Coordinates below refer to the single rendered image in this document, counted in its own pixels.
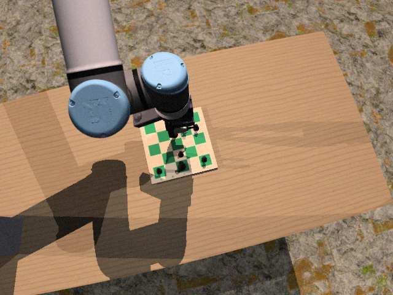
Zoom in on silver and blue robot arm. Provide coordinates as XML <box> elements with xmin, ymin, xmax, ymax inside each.
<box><xmin>52</xmin><ymin>0</ymin><xmax>190</xmax><ymax>138</ymax></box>

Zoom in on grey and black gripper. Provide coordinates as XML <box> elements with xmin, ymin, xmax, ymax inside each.
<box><xmin>163</xmin><ymin>95</ymin><xmax>195</xmax><ymax>138</ymax></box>

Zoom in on green and cream chessboard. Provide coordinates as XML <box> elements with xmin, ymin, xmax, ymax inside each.
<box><xmin>140</xmin><ymin>107</ymin><xmax>218</xmax><ymax>184</ymax></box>

